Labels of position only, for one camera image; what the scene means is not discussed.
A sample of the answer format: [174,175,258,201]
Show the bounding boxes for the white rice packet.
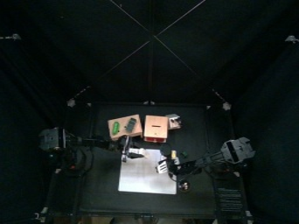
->
[129,147,147,157]

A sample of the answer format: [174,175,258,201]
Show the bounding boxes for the small dark round toy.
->
[178,180,193,192]

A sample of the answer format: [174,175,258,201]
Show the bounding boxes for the green toy vegetable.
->
[111,121,122,135]

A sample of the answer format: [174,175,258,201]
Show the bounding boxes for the dark grey toy remote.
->
[125,117,138,134]

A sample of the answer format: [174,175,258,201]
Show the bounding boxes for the silver white table mat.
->
[117,148,179,195]

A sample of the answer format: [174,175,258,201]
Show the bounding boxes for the tan wooden box red base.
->
[143,115,171,144]

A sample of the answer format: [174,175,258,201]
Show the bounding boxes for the small grey toy box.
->
[165,113,183,130]

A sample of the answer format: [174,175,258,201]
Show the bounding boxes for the black label sheet white print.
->
[215,178,249,219]

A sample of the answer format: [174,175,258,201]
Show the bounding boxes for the thin diagonal frame wire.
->
[108,0,230,104]
[71,0,207,102]

